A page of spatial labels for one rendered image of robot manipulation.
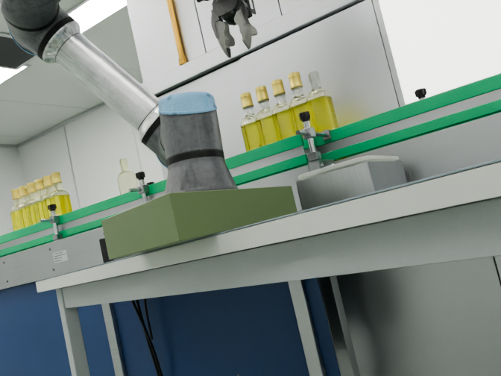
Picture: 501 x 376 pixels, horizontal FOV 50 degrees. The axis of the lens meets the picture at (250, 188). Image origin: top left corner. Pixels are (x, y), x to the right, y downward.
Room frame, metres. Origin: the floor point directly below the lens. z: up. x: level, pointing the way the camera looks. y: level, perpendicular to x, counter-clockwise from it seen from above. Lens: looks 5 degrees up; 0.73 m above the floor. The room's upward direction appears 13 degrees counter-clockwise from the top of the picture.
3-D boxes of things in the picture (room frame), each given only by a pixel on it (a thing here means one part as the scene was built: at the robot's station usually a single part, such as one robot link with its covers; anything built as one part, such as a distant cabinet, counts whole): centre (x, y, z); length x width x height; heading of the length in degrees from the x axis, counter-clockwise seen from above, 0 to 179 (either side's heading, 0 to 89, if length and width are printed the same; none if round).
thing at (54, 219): (1.89, 0.73, 0.94); 0.07 x 0.04 x 0.13; 147
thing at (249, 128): (1.59, -0.05, 0.99); 0.06 x 0.06 x 0.21; 58
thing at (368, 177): (1.23, -0.24, 0.79); 0.27 x 0.17 x 0.08; 147
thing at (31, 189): (2.21, 0.89, 1.02); 0.06 x 0.06 x 0.28; 57
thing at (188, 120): (1.07, 0.09, 0.98); 0.13 x 0.12 x 0.14; 15
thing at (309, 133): (1.35, -0.19, 0.95); 0.17 x 0.03 x 0.12; 147
